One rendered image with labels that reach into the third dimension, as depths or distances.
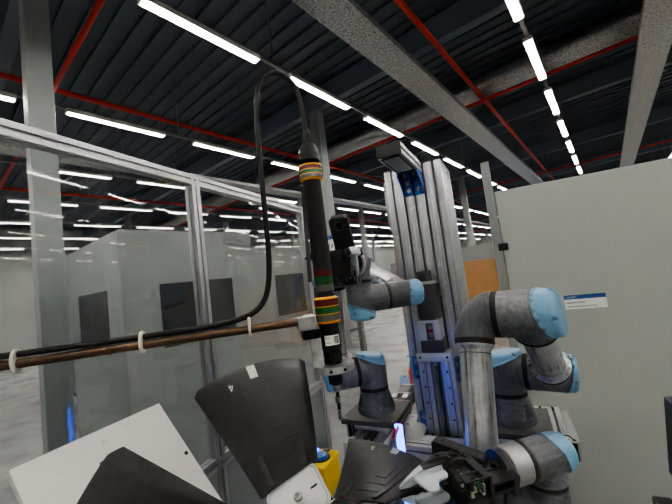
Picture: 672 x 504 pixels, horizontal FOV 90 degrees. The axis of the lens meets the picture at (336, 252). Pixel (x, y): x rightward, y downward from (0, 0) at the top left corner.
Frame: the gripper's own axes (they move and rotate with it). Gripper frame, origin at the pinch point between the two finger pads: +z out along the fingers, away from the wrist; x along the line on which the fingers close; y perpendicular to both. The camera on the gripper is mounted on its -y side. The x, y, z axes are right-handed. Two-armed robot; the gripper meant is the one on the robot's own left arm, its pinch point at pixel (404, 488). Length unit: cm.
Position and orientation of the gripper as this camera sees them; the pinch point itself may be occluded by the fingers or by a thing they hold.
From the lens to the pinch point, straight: 78.6
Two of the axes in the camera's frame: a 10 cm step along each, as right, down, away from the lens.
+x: 1.0, 9.9, 0.3
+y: 2.5, 0.0, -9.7
